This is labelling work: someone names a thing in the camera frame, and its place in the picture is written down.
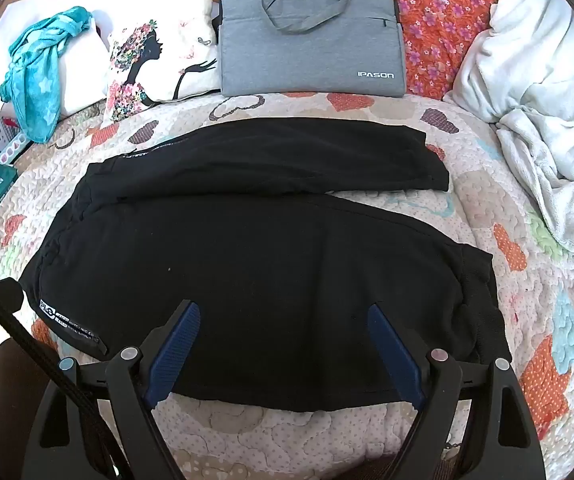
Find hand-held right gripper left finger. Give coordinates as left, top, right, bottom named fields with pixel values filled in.
left=20, top=300, right=203, bottom=480

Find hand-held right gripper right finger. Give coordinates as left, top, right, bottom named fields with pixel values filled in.
left=367, top=302, right=548, bottom=480

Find black pants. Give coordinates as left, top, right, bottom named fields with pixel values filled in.
left=21, top=116, right=512, bottom=413

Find quilted heart pattern bedspread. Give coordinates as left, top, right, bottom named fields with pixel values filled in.
left=0, top=91, right=574, bottom=480

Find teal star pattern cloth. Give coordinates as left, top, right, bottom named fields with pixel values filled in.
left=0, top=6, right=95, bottom=144

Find white pillow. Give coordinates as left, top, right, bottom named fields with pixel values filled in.
left=0, top=0, right=110, bottom=117

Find white cushion with silhouette print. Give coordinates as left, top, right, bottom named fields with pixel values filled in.
left=101, top=0, right=223, bottom=123

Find grey laptop bag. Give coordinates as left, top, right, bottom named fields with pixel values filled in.
left=213, top=0, right=408, bottom=98

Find white fleece blanket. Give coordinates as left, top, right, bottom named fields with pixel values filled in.
left=442, top=0, right=574, bottom=271

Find red floral pillow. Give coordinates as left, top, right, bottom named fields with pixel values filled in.
left=273, top=0, right=510, bottom=101

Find black braided cable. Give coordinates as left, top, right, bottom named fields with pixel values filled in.
left=0, top=277, right=113, bottom=480

